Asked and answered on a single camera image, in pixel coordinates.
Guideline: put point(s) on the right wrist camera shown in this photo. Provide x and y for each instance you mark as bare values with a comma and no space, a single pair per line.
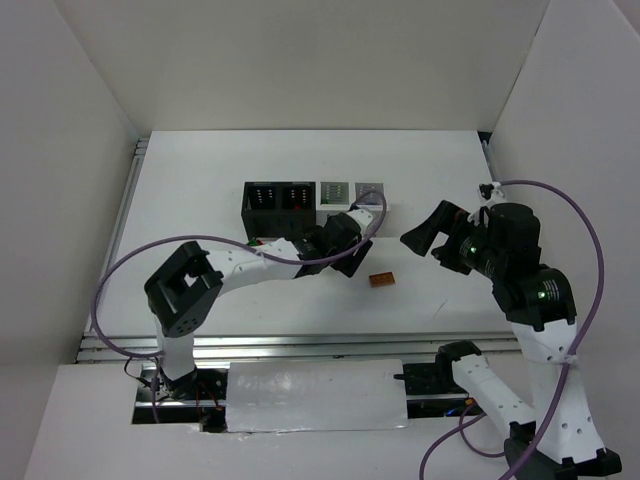
491,191

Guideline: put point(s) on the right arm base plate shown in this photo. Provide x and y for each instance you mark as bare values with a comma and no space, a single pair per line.
423,379

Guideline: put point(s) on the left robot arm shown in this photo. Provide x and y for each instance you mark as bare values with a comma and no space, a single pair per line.
182,291

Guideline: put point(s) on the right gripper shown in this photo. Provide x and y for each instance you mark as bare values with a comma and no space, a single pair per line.
447,240

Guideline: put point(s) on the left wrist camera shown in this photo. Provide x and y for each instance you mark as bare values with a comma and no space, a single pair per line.
364,219

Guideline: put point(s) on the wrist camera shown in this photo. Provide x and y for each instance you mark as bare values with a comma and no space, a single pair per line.
364,219
491,191

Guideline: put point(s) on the white double container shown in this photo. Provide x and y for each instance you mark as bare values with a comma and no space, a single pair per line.
345,196

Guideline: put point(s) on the black double container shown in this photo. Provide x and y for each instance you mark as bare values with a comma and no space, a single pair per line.
266,209

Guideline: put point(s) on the orange flat lego brick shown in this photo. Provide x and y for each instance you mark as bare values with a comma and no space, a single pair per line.
381,280

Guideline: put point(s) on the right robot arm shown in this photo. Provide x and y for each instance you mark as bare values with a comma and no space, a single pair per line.
554,437

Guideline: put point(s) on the white foil covered plate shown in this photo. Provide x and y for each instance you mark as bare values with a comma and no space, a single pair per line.
336,395

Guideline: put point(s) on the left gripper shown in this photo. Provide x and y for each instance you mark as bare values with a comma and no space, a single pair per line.
353,258

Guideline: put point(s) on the aluminium rail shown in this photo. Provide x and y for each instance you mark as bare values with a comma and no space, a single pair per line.
410,347

